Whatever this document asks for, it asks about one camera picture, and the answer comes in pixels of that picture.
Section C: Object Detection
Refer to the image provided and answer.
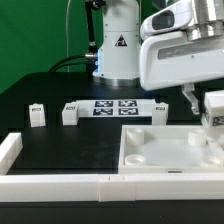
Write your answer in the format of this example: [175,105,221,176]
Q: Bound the black cable at base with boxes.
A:
[48,53,100,74]

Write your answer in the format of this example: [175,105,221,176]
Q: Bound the black camera pole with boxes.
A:
[85,0,106,52]

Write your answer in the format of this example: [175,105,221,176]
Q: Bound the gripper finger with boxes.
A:
[182,83,200,115]

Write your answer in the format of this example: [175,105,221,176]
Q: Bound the white square tabletop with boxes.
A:
[118,125,224,174]

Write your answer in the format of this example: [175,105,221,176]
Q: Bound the grey hanging cable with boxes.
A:
[65,0,73,73]

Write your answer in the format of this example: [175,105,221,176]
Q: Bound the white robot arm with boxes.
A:
[93,0,224,114]

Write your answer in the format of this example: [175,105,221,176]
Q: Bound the white obstacle fence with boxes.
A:
[0,133,224,202]

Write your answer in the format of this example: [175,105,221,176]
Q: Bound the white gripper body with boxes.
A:
[139,31,224,90]

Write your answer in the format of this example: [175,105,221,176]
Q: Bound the white sheet with fiducial markers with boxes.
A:
[77,99,156,117]

